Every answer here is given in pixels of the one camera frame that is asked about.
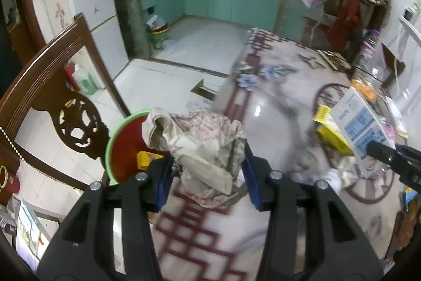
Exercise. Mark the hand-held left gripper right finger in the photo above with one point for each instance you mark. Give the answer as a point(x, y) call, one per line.
point(253, 182)

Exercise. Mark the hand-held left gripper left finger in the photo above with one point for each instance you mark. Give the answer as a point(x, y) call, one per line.
point(164, 180)

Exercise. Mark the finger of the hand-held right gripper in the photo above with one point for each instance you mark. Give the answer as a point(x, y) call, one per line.
point(381, 151)

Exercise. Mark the white carton box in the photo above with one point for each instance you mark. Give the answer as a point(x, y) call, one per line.
point(358, 126)

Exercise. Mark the beige paper bag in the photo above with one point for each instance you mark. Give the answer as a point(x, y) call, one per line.
point(197, 152)

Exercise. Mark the white paper bag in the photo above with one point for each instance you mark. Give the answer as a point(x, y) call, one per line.
point(343, 174)

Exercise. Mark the red basin with green rim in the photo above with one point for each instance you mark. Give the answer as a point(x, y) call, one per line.
point(126, 156)

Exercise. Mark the green trash bin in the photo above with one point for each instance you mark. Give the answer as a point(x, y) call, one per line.
point(159, 39)

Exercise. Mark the small yellow box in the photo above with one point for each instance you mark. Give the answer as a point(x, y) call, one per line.
point(144, 161)

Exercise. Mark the yellow carton box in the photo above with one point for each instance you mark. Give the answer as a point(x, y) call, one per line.
point(332, 136)

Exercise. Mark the blue plastic toy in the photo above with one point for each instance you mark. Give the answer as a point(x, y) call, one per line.
point(408, 198)

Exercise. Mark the clear bag of orange snacks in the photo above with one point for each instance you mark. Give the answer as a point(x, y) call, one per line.
point(361, 86)

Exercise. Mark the open cardboard box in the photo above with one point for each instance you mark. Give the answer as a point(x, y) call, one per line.
point(200, 90)

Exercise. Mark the wooden slat trivet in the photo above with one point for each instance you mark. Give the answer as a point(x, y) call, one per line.
point(334, 59)

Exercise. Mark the green plastic bottle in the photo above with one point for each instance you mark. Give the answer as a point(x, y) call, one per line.
point(86, 82)

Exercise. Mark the red hanging garment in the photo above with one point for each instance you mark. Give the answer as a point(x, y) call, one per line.
point(345, 17)

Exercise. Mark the red bottle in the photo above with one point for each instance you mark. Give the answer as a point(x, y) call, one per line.
point(70, 77)

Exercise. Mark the picture book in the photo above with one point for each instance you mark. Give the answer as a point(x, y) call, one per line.
point(29, 228)

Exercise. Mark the carved wooden chair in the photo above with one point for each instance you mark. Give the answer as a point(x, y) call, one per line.
point(42, 83)

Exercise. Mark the teal kitchen cabinets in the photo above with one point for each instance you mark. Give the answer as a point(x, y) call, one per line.
point(213, 1)

